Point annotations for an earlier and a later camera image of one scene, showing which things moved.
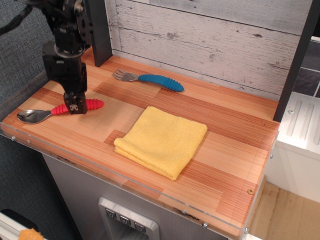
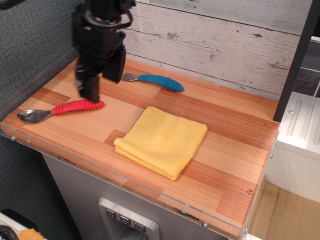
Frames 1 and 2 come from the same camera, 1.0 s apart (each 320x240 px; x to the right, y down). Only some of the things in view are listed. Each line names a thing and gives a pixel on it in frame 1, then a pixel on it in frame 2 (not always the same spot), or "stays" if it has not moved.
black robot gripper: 65,66 -> 100,45
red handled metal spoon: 32,116 stays
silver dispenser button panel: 122,223 stays
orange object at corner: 30,234 stays
